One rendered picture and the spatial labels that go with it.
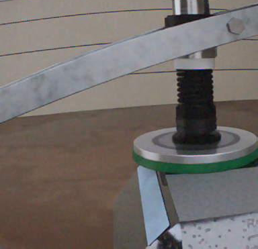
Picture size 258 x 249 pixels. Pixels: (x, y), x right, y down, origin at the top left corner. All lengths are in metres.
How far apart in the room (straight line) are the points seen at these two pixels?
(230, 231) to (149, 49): 0.31
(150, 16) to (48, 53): 1.63
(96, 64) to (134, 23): 6.02
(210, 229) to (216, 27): 0.33
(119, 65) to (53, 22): 5.99
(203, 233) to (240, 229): 0.04
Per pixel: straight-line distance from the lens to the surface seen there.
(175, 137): 0.75
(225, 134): 0.80
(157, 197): 0.63
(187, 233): 0.50
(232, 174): 0.67
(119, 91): 6.70
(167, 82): 6.79
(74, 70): 0.66
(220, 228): 0.51
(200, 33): 0.69
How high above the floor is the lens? 1.08
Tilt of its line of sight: 12 degrees down
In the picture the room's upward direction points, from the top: 2 degrees counter-clockwise
